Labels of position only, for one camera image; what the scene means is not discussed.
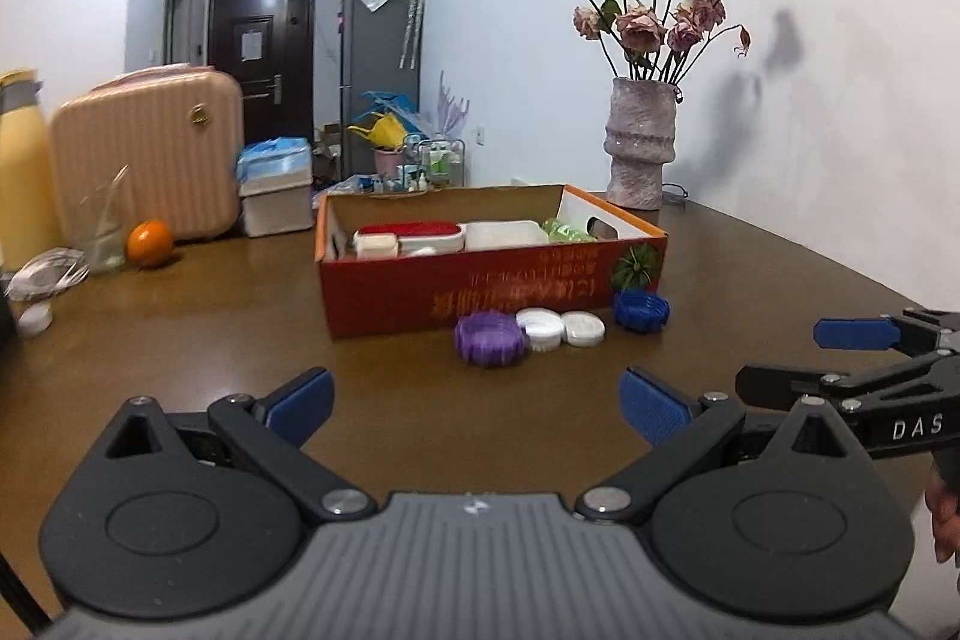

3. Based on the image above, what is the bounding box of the white bin with blue bag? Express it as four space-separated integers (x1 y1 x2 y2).
236 136 317 238

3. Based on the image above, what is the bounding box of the white plastic container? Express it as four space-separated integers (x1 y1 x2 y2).
458 219 553 252

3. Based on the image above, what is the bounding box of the yellow bottle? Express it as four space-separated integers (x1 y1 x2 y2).
0 69 62 271

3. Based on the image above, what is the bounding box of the orange cardboard box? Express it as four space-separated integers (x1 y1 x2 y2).
314 183 670 341

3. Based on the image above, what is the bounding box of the black cable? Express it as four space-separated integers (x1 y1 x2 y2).
0 548 53 635

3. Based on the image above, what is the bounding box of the white round lid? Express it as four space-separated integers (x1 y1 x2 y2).
560 309 606 347
515 307 566 351

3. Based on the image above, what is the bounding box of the person's right hand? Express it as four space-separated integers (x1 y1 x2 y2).
923 466 960 564

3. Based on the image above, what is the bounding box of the purple feather decoration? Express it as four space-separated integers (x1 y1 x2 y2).
436 71 473 144

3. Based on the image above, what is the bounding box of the blue ribbed lid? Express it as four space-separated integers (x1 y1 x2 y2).
613 288 671 333

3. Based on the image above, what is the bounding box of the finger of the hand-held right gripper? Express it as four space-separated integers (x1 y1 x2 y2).
734 362 890 416
813 308 960 357

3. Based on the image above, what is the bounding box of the pink ribbed suitcase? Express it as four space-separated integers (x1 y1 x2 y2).
48 63 246 245

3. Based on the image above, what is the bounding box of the small white round object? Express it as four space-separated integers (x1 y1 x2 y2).
14 300 54 338

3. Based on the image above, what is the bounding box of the metal storage rack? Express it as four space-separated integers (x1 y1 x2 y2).
400 133 468 192

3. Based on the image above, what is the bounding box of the dark brown door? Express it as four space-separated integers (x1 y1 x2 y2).
207 0 317 148

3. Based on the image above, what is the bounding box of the orange fruit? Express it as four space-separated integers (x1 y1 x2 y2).
125 219 176 269

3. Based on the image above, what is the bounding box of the purple ribbed lid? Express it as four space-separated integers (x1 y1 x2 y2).
454 311 527 368

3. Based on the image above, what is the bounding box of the crumpled clear plastic bag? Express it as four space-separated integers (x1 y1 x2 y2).
5 245 90 301

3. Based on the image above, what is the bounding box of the red and white lint brush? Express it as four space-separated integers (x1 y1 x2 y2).
351 221 467 260

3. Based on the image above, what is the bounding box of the pale ribbed vase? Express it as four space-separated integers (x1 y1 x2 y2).
605 75 680 212

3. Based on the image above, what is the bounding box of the grey refrigerator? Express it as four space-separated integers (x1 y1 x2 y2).
338 0 425 178

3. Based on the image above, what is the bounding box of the clear glass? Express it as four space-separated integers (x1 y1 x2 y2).
80 163 131 276

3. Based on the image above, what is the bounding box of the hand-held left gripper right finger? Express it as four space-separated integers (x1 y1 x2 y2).
573 365 854 526

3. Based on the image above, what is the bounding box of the green packet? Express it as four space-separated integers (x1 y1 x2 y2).
541 218 595 246

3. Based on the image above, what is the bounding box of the white rectangular block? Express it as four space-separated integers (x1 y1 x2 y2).
353 232 401 261

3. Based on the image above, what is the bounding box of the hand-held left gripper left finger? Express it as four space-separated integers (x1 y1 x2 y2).
103 366 380 526

